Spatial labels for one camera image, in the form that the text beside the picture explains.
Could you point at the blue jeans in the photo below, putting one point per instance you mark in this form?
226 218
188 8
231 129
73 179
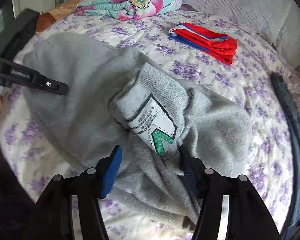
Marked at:
295 142

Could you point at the purple floral bedsheet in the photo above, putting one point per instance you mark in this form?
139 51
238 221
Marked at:
215 75

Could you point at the brown pillow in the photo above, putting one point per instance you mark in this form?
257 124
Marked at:
55 15

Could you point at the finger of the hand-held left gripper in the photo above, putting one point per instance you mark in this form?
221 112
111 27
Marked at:
27 76

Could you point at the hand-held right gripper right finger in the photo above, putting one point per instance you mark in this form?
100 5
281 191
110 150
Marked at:
190 177

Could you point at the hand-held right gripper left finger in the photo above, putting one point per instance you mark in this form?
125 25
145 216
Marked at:
112 172

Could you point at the red garment with striped trim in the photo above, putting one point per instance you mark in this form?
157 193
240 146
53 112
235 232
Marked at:
210 42

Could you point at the folded floral quilt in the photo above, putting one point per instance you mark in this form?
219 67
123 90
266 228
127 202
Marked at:
140 5

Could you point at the grey sweatpants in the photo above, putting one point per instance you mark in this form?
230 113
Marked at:
77 92

